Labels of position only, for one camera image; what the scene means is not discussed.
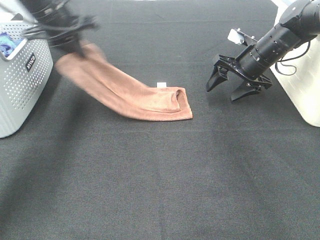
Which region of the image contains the white plastic storage bin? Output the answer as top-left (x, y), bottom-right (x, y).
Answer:
top-left (269, 0), bottom-right (320, 128)

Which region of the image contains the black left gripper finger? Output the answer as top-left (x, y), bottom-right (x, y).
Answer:
top-left (57, 38), bottom-right (85, 58)

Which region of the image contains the black table cover cloth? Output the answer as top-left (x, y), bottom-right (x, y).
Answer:
top-left (0, 0), bottom-right (320, 240)

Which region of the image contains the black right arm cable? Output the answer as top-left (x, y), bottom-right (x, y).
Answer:
top-left (274, 41), bottom-right (312, 76)

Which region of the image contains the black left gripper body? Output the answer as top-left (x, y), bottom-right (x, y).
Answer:
top-left (37, 9), bottom-right (98, 48)

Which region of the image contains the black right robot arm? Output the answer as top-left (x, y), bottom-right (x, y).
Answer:
top-left (206, 0), bottom-right (320, 101)

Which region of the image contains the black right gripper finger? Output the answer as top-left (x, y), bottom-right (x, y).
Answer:
top-left (231, 81), bottom-right (262, 102)
top-left (206, 65), bottom-right (229, 92)

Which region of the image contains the blue cloth in basket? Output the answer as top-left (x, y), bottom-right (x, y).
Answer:
top-left (0, 32), bottom-right (23, 58)

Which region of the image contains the grey perforated laundry basket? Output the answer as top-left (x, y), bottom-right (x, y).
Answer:
top-left (0, 11), bottom-right (53, 138)

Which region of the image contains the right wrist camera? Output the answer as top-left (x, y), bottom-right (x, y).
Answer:
top-left (227, 28), bottom-right (258, 46)

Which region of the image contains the brown microfiber towel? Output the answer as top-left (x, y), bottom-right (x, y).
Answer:
top-left (55, 43), bottom-right (193, 122)

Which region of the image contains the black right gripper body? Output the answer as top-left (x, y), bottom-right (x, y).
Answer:
top-left (213, 54), bottom-right (272, 89)

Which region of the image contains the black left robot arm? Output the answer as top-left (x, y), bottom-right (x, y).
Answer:
top-left (21, 0), bottom-right (97, 57)

